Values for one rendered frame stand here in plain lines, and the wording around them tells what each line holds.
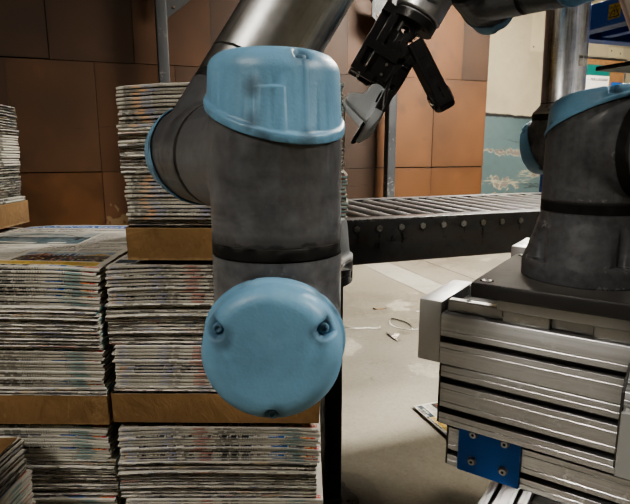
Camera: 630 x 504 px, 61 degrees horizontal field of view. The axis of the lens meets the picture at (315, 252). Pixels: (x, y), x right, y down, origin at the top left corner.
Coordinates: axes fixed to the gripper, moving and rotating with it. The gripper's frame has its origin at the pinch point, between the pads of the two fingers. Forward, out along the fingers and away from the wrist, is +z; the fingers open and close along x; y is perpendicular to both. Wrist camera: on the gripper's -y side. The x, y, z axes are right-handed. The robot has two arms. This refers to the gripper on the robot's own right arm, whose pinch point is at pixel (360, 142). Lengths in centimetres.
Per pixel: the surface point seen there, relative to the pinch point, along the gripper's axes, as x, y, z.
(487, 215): -64, -46, -4
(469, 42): -432, -70, -150
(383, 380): -128, -68, 75
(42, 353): 18, 24, 46
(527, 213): -68, -57, -10
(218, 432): 18.0, -1.9, 45.1
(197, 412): 18.6, 2.1, 43.5
